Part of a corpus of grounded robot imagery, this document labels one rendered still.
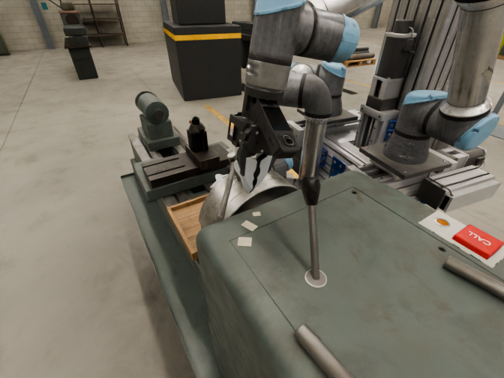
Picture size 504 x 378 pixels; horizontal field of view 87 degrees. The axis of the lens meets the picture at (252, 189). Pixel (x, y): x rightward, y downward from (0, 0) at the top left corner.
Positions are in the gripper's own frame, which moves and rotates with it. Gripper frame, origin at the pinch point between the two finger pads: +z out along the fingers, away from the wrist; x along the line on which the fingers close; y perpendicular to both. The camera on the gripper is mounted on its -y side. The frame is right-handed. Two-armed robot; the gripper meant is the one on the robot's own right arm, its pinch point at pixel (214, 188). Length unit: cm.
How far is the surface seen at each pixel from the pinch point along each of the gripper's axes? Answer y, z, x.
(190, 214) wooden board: 13.7, 7.0, -19.3
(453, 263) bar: -66, -14, 20
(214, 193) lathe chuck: -18.1, 7.3, 11.9
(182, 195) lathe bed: 31.0, 4.5, -21.3
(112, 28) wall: 1390, -155, -45
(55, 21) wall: 1396, 49, -14
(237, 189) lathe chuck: -23.0, 2.8, 14.7
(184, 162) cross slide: 42.5, -2.4, -10.8
